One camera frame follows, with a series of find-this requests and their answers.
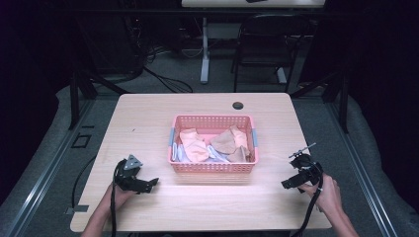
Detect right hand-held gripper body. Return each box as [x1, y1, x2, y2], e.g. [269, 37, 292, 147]
[288, 142, 324, 188]

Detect black floor cables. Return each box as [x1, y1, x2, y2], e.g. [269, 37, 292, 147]
[125, 16, 206, 95]

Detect grey tape strip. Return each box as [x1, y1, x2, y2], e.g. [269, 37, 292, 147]
[64, 204, 90, 216]

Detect white face mask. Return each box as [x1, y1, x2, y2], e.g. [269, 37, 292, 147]
[207, 144, 231, 164]
[171, 141, 191, 163]

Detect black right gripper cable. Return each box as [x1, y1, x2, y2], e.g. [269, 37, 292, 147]
[291, 162, 325, 237]

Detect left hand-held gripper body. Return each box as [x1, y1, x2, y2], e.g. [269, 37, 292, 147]
[113, 154, 153, 195]

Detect person's left hand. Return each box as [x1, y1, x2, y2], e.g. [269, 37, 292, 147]
[108, 183, 138, 211]

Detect black metal stand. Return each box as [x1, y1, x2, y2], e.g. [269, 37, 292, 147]
[290, 65, 350, 134]
[67, 23, 130, 131]

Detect large tan cloth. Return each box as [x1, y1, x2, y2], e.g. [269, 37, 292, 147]
[209, 128, 237, 155]

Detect small tan cloth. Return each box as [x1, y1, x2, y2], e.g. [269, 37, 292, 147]
[226, 144, 253, 164]

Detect white desk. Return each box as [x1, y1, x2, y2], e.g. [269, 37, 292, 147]
[181, 0, 327, 85]

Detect large pink cloth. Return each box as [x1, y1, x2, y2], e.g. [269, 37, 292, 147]
[179, 127, 210, 163]

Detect pink plastic basket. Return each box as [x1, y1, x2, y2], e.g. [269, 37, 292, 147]
[167, 114, 260, 175]

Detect person's right hand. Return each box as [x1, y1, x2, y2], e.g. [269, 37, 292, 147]
[298, 173, 343, 215]

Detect small pink cloth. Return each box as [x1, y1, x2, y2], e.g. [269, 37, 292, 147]
[229, 124, 249, 150]

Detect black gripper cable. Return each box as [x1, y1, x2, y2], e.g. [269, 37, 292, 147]
[291, 162, 325, 237]
[110, 159, 128, 237]

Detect thin black cable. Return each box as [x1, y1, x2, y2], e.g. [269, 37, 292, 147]
[71, 154, 97, 209]

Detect black folding chair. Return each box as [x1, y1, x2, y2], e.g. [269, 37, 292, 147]
[230, 13, 314, 94]

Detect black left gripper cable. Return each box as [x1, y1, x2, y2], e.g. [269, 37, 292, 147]
[110, 159, 128, 237]

